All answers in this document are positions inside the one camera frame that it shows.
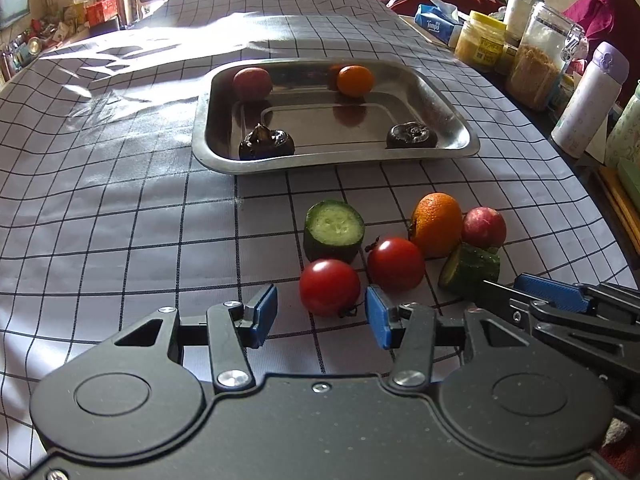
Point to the red gift box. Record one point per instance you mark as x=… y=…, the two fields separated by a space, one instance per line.
x=101 y=11

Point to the red tomato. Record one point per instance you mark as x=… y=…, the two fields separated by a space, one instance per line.
x=395 y=264
x=330 y=287

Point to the glass clip-top jar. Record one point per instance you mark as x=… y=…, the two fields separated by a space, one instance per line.
x=537 y=70

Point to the maroon garment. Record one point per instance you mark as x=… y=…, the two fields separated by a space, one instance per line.
x=605 y=5

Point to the blue tissue pack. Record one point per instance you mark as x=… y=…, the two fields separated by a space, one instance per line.
x=435 y=21

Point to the white paper sheet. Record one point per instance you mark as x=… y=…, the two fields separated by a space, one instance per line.
x=596 y=145

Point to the checked tablecloth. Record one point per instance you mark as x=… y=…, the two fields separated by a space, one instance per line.
x=125 y=210

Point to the red radish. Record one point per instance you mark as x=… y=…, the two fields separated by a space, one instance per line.
x=482 y=226
x=252 y=83

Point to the orange mandarin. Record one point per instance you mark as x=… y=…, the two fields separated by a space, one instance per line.
x=355 y=81
x=436 y=225

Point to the cucumber piece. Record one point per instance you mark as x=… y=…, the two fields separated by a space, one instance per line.
x=334 y=227
x=470 y=267

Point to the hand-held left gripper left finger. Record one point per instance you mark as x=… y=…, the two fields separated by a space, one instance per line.
x=262 y=315

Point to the wooden board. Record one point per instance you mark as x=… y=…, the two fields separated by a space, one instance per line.
x=620 y=210

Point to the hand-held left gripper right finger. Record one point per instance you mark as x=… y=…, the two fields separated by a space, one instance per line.
x=377 y=317

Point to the yellow lidded jar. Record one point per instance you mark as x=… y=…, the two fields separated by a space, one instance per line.
x=480 y=40

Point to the stainless steel tray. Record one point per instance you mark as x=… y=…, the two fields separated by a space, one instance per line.
x=320 y=125

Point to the white tube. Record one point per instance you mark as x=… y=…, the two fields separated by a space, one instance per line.
x=515 y=7

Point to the green patterned thermos bottle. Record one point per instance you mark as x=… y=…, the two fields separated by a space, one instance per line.
x=625 y=135

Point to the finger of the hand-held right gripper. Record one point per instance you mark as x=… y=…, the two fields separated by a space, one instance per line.
x=550 y=317
x=550 y=290

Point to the white purple thermos bottle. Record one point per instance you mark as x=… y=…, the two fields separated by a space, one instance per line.
x=585 y=110

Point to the black water chestnut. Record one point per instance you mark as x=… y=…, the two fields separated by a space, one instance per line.
x=265 y=144
x=411 y=136

